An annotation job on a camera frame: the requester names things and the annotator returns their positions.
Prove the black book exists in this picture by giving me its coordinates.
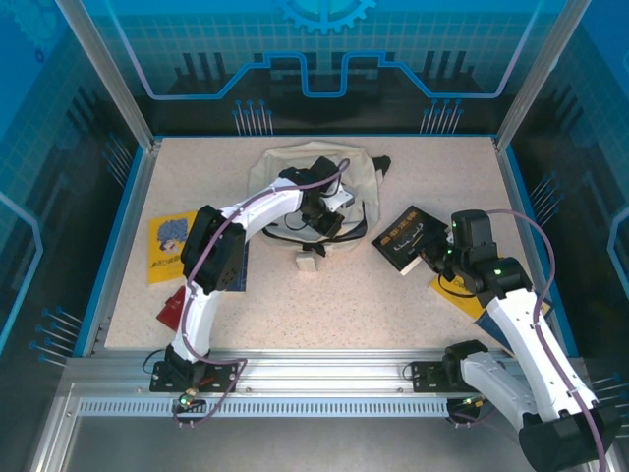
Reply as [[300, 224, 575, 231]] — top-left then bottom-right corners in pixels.
[[371, 205, 451, 276]]

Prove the yellow paperback book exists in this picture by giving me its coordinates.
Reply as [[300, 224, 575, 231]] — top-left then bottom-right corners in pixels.
[[426, 271, 488, 320]]

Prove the cream fabric backpack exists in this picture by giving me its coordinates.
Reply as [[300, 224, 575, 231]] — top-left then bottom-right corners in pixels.
[[248, 141, 393, 273]]

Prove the navy blue book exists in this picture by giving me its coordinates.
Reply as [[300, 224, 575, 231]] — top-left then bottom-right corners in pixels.
[[228, 239, 251, 295]]

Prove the yellow cartoon crowd cover book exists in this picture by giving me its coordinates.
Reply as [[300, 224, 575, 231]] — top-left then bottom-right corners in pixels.
[[147, 210, 199, 285]]

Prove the blue printed back panel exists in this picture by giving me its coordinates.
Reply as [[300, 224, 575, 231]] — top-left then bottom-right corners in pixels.
[[81, 0, 566, 137]]

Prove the blue printed panel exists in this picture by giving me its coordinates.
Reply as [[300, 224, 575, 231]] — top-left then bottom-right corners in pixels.
[[0, 0, 148, 472], [510, 0, 629, 472], [81, 0, 566, 137]]

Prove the blue printed right side panel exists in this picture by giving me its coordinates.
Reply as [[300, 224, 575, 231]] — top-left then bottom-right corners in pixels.
[[510, 0, 629, 472]]

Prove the blue printed left side panel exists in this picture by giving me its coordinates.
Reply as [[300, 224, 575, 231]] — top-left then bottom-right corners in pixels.
[[0, 0, 148, 472]]

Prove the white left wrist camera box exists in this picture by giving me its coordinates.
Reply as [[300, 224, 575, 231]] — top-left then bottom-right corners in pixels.
[[324, 184, 356, 211]]

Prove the aluminium right side rail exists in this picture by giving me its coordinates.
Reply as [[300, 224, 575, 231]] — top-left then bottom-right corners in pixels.
[[493, 137, 564, 356]]

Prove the aluminium rail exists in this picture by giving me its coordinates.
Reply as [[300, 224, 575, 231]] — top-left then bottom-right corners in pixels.
[[63, 348, 589, 394], [493, 137, 564, 356], [81, 140, 163, 358]]

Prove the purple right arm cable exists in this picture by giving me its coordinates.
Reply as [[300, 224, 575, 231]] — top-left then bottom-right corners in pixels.
[[449, 208, 608, 472]]

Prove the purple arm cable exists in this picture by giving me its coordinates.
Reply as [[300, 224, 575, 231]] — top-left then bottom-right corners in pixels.
[[172, 157, 351, 430], [449, 208, 608, 472]]

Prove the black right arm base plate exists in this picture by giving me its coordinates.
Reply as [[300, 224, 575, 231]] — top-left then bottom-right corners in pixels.
[[410, 361, 501, 394]]

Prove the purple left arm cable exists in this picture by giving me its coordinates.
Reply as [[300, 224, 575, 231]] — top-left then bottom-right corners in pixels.
[[172, 157, 351, 430]]

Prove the aluminium front rail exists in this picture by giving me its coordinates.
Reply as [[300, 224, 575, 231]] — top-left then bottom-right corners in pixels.
[[63, 348, 589, 394]]

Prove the slotted grey cable duct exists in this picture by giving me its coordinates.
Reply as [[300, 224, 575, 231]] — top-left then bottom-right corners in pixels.
[[77, 398, 451, 419]]

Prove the aluminium left side rail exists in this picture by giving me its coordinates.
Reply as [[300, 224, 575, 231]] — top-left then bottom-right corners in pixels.
[[81, 140, 163, 358]]

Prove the aluminium right frame post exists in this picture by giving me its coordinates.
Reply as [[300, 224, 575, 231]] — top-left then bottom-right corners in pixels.
[[493, 0, 594, 151]]

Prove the aluminium frame post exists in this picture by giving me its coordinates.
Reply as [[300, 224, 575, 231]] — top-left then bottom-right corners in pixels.
[[493, 0, 594, 151], [54, 0, 163, 151]]

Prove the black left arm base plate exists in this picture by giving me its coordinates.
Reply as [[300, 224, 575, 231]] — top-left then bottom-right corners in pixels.
[[149, 360, 238, 394]]

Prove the aluminium left frame post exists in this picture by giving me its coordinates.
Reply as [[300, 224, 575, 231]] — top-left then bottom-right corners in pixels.
[[54, 0, 163, 151]]

